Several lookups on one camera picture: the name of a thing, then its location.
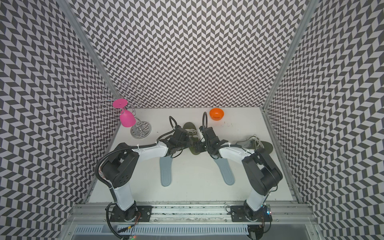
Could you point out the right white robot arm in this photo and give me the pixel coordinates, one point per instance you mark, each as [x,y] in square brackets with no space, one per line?
[262,172]

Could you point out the grey-blue insole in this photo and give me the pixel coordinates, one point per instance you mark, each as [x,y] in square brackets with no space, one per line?
[225,170]
[166,170]

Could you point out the pink plastic wine glass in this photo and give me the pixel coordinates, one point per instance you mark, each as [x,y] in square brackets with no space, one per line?
[128,112]

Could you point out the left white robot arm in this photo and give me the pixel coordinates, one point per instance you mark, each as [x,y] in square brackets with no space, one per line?
[116,168]

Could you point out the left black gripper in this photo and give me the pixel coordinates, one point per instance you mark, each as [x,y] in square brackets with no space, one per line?
[187,142]

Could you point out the orange bowl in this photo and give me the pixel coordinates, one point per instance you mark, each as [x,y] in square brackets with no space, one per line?
[216,114]

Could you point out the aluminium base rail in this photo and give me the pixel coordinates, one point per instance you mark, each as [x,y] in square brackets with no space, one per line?
[278,220]

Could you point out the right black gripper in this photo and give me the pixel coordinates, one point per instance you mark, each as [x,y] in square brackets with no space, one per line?
[198,146]

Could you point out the olive green sandal with laces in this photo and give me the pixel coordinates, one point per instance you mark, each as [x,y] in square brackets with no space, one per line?
[194,137]

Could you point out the silver wire glass rack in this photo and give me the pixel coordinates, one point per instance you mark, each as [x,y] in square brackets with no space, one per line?
[142,128]

